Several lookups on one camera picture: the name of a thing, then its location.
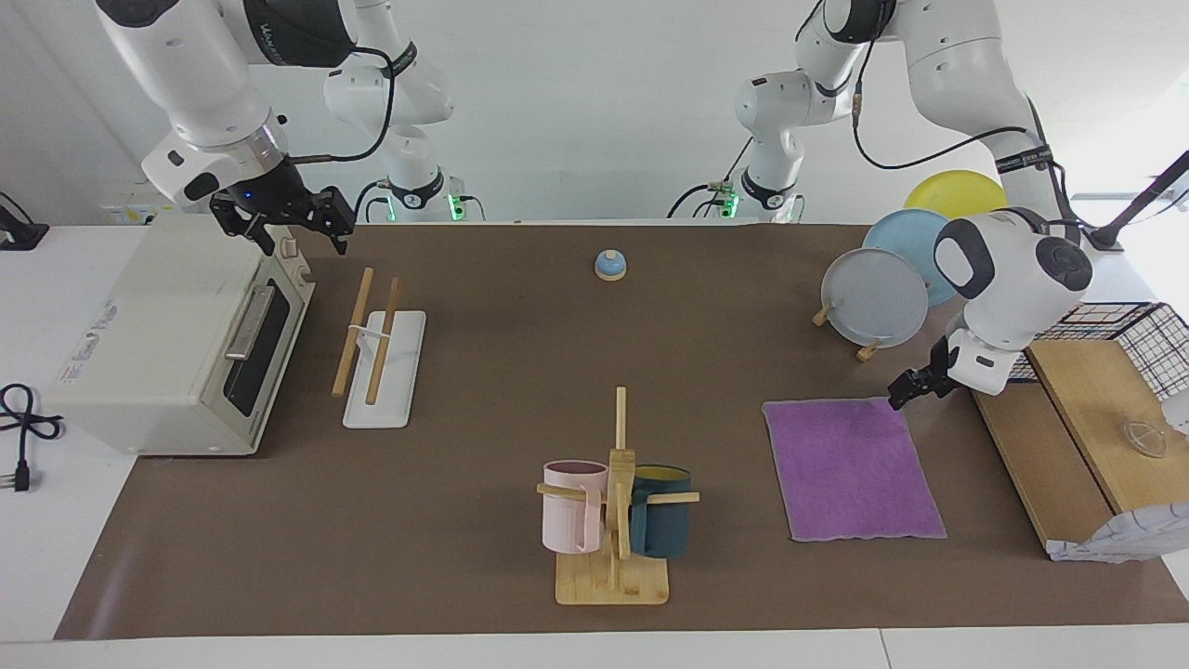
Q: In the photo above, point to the grey plate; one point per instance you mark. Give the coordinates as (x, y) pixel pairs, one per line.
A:
(873, 297)

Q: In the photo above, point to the white power strip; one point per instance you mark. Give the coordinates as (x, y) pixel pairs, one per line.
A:
(130, 212)

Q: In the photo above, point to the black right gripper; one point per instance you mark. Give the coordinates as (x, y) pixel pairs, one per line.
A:
(274, 195)

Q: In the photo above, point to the purple and grey towel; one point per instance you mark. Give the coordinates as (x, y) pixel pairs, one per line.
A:
(850, 469)

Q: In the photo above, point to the cream toaster oven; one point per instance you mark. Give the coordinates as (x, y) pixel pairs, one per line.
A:
(158, 334)

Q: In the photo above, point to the clear glass lid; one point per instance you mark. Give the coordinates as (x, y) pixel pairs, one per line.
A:
(1143, 437)

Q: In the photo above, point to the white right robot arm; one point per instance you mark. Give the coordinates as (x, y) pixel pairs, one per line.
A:
(186, 74)

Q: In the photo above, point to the pink mug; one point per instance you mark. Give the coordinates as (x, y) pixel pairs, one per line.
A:
(567, 520)

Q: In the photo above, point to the wooden plate rack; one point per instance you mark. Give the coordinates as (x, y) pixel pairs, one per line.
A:
(819, 318)

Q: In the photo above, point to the wooden mug tree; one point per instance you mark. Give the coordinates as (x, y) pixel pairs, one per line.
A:
(620, 581)

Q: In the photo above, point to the black desk clamp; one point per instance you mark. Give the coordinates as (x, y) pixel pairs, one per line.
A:
(19, 234)

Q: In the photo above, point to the blue service bell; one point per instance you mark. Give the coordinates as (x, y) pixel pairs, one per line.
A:
(610, 268)

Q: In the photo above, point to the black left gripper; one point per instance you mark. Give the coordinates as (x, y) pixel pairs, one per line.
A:
(940, 372)

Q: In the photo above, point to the dark teal mug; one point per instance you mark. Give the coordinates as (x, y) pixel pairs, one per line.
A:
(664, 530)

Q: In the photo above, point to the brown table mat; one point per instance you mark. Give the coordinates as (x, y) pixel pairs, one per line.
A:
(464, 465)

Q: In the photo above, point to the brown wooden board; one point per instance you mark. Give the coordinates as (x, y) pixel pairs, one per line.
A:
(1040, 465)

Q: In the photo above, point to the light wooden board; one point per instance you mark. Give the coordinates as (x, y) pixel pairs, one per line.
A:
(1096, 400)

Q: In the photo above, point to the white patterned cloth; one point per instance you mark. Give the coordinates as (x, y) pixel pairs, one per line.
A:
(1133, 539)

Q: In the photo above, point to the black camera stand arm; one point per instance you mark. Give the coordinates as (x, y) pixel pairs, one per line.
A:
(1110, 232)

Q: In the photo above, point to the white towel rack wooden bars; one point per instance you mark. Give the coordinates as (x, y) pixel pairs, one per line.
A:
(385, 390)

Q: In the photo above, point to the light blue plate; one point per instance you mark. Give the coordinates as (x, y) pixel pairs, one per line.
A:
(906, 232)

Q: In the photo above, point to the yellow plate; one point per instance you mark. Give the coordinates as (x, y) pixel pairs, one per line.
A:
(957, 190)

